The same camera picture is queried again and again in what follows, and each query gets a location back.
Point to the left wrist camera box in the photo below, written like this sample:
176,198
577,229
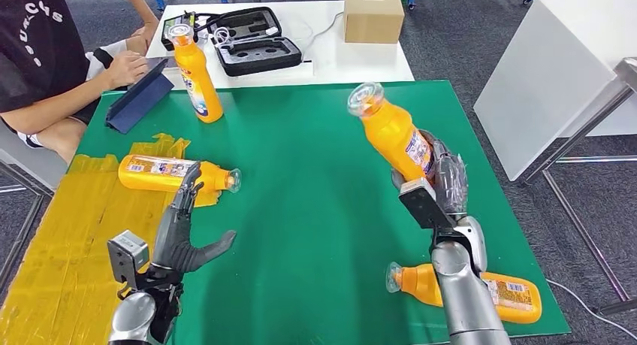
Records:
127,253

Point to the white adapter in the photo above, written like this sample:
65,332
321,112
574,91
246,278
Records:
272,31

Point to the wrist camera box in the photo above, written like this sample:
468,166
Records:
423,203
127,253

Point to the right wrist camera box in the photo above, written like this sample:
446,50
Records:
423,203

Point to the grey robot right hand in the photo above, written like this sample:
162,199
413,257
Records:
450,183

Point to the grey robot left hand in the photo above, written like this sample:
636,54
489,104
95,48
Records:
174,243

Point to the person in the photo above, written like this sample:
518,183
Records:
40,44

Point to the brown cardboard box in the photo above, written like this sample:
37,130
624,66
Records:
373,16

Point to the metal table frame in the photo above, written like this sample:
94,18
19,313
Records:
587,117

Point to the blue tablet case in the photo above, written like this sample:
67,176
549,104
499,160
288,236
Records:
139,101

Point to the grey metal bench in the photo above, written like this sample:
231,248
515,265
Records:
30,166

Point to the green table mat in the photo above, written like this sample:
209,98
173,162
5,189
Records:
308,158

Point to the white side table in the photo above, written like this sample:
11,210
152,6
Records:
547,74

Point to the yellow taped cardboard sheet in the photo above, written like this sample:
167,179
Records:
64,243

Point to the person's right forearm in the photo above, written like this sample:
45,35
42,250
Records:
54,103

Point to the person's left forearm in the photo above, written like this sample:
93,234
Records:
137,1

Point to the person's left hand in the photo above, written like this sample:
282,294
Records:
144,36

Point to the smartphone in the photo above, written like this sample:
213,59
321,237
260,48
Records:
169,61

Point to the black handheld controller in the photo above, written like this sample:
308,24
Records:
171,21

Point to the orange detergent bottle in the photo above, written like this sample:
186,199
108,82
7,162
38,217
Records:
149,173
390,133
517,298
199,84

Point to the person's right hand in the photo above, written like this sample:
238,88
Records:
127,69

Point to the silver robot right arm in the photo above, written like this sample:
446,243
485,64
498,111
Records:
463,293

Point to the black foam-lined case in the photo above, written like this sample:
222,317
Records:
259,54

